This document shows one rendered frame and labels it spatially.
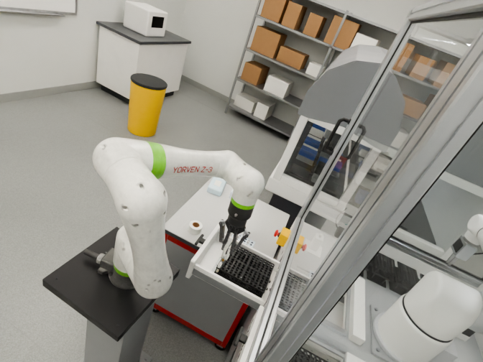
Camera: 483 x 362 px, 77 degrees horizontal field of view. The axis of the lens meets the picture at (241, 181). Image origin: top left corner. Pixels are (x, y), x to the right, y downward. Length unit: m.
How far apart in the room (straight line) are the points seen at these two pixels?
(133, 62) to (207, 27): 1.93
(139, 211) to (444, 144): 0.59
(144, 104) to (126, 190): 3.00
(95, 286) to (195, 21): 5.25
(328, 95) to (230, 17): 4.11
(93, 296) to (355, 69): 1.57
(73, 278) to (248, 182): 0.75
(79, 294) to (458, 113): 1.22
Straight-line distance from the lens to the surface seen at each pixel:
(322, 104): 1.81
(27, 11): 4.19
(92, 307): 1.28
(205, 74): 6.00
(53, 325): 2.18
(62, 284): 1.34
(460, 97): 0.43
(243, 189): 1.03
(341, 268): 0.54
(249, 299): 1.31
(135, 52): 4.40
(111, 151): 0.84
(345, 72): 1.77
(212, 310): 1.87
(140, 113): 3.77
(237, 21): 5.67
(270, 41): 4.97
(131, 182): 0.75
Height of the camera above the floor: 1.88
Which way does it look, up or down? 32 degrees down
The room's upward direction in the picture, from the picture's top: 21 degrees clockwise
